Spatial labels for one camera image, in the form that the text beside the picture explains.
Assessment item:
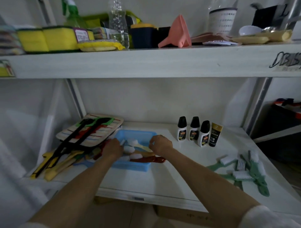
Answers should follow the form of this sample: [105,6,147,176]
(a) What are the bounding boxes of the pink plastic funnel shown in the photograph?
[158,14,192,49]

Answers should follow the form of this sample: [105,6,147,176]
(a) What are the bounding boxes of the dark bag orange trim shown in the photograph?
[250,98,301,163]

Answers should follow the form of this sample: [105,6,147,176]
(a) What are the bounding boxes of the white perforated cup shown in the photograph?
[209,8,238,36]

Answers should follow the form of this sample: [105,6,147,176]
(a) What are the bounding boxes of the black box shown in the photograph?
[157,26,172,46]

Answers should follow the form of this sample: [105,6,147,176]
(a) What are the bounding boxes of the pack of yellow green sponges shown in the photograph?
[17,25,95,53]

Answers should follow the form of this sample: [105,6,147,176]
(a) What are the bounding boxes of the person's left forearm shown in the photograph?
[28,153,118,228]

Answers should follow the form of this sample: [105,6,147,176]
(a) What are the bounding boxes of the yellow black handled tool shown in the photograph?
[30,151,55,180]

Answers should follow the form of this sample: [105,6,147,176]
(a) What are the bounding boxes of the stack of striped dishcloths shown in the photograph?
[0,26,25,56]

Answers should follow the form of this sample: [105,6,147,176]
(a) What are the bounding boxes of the white perforated card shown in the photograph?
[203,40,232,45]

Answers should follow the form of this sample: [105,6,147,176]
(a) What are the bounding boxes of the white bowl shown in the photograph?
[239,25,263,36]

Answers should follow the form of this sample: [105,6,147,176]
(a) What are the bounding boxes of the person's right forearm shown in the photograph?
[162,148,261,221]

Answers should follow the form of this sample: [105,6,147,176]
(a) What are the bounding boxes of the pink flat plastic tray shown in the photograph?
[191,33,238,45]

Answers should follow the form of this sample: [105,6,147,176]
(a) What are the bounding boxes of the colourful striped scouring pads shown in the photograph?
[90,27,111,40]

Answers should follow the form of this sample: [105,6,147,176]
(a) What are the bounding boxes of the green yellow red sticker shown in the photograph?
[0,60,16,77]

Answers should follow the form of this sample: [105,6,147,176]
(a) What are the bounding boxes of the black tongs green card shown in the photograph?
[35,117,113,178]

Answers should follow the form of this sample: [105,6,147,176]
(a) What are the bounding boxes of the white black-capped bottle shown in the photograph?
[189,116,200,141]
[177,116,187,142]
[198,120,210,148]

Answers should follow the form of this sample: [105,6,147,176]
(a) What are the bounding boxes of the cream handled brush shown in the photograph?
[126,139,154,153]

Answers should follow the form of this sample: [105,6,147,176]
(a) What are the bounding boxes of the clear plastic wrap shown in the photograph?
[208,0,239,11]

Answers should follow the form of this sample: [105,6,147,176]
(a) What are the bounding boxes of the pile of colourful plastic utensils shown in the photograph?
[83,138,111,160]

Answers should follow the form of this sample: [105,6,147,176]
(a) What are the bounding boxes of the black gold tube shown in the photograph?
[209,122,223,148]

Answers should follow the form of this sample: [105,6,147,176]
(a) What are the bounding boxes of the yellow scouring cloth pack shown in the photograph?
[77,39,125,52]

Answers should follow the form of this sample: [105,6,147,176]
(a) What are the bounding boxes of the yellow flat sponge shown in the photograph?
[231,35,270,45]

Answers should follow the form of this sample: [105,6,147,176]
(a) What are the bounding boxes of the clear plastic bottle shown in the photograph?
[108,0,130,49]

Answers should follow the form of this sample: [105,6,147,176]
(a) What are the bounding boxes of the person's right hand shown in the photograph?
[149,134,174,158]

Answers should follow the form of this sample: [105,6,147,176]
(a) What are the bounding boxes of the navy container yellow lid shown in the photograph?
[130,23,158,49]

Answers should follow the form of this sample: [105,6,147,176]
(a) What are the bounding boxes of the large cardboard box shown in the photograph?
[154,204,212,222]

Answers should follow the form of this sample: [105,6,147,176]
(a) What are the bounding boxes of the blue plastic basket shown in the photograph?
[109,129,157,172]

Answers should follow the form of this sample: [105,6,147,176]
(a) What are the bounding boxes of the striped cream pot holder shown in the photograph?
[56,113,124,148]

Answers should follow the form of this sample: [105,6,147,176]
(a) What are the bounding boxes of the green spray bottle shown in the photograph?
[61,0,87,29]

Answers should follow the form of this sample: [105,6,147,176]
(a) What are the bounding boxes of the person's left hand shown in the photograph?
[101,138,124,162]

